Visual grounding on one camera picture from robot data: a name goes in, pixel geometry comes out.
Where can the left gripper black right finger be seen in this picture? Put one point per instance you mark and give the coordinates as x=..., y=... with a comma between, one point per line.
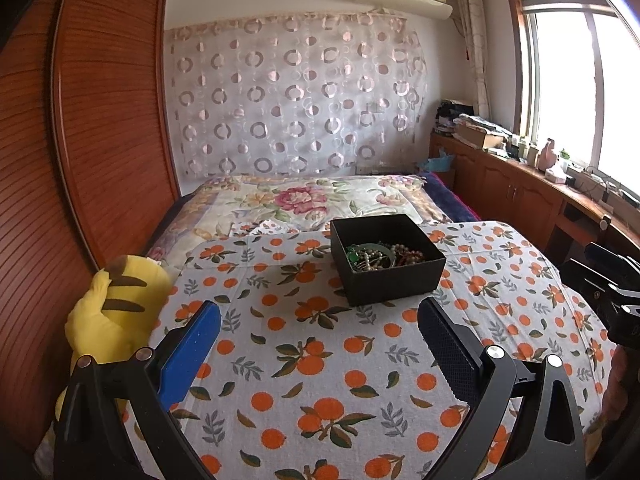
x=481, y=376

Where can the person's right hand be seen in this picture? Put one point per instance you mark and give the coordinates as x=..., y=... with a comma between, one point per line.
x=615, y=398

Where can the red wooden wardrobe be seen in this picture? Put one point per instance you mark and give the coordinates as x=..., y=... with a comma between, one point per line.
x=86, y=176

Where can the sheer circle pattern curtain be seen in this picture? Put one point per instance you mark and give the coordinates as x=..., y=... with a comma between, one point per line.
x=302, y=93

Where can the floral quilt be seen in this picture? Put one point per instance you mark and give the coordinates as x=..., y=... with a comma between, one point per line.
x=235, y=206

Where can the wooden side cabinet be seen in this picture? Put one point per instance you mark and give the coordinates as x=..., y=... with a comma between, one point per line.
x=556, y=218

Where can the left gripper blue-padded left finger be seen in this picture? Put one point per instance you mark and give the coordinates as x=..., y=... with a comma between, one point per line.
x=183, y=350

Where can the green bead jewelry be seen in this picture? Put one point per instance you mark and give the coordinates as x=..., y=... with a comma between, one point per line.
x=369, y=257

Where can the yellow striped plush toy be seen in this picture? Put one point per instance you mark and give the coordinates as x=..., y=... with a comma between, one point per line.
x=119, y=311

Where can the orange print bed sheet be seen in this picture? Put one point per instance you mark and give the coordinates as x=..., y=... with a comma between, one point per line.
x=301, y=385

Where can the purple blanket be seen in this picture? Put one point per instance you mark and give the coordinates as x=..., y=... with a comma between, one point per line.
x=451, y=204

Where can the window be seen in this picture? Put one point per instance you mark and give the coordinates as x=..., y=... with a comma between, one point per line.
x=579, y=78

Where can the pile of clutter on cabinet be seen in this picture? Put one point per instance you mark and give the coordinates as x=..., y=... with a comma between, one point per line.
x=458, y=120

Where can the pink figurine on sill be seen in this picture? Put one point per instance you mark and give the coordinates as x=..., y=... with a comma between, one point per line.
x=547, y=157

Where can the black cardboard jewelry box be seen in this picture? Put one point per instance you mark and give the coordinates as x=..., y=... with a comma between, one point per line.
x=418, y=262

